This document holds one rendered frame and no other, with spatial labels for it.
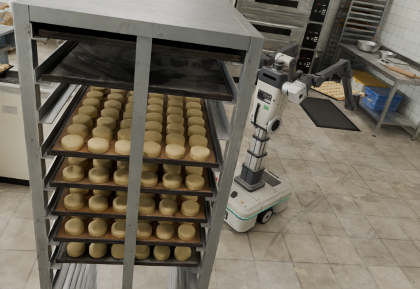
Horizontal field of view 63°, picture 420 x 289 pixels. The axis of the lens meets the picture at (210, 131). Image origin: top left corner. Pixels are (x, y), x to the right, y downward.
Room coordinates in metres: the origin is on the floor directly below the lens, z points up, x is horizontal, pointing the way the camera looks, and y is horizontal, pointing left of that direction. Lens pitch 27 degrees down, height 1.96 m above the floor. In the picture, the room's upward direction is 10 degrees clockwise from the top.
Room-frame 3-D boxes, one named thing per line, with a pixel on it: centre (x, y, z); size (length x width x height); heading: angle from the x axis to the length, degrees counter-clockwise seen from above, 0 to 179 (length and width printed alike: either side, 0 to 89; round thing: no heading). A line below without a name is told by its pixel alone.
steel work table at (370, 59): (5.52, -2.49, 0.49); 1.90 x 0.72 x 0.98; 10
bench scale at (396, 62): (5.24, -2.50, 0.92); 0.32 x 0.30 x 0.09; 107
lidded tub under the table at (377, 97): (5.22, -2.54, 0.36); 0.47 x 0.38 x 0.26; 101
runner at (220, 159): (1.02, 0.02, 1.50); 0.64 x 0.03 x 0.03; 10
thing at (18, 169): (2.39, 1.30, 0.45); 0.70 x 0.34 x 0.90; 94
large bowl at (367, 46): (6.05, -2.37, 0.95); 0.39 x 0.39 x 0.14
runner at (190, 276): (1.02, 0.02, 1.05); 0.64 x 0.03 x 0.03; 10
